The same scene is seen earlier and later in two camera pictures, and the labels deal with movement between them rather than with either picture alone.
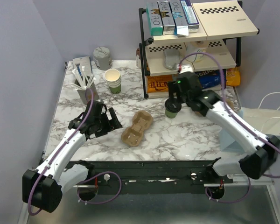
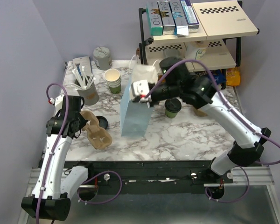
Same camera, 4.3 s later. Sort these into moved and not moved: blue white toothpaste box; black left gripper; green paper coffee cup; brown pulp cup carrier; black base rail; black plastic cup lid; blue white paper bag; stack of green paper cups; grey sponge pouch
Moved: brown pulp cup carrier; black left gripper; blue white paper bag
Not moved: grey sponge pouch; blue white toothpaste box; stack of green paper cups; black plastic cup lid; black base rail; green paper coffee cup
